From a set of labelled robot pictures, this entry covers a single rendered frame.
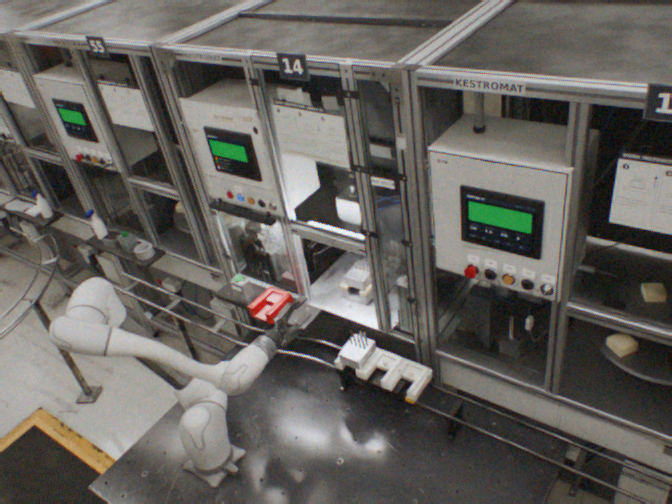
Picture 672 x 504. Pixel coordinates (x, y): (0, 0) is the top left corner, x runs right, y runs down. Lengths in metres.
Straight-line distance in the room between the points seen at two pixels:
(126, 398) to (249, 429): 1.49
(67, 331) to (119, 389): 1.95
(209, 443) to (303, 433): 0.39
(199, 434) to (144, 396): 1.61
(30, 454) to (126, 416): 0.54
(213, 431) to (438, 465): 0.83
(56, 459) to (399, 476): 2.13
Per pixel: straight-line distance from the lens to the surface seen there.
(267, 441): 2.50
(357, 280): 2.55
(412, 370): 2.34
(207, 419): 2.30
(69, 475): 3.70
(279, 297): 2.67
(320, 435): 2.46
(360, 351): 2.38
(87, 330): 2.07
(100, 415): 3.91
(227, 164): 2.43
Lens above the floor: 2.63
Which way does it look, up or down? 36 degrees down
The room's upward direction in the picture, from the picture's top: 10 degrees counter-clockwise
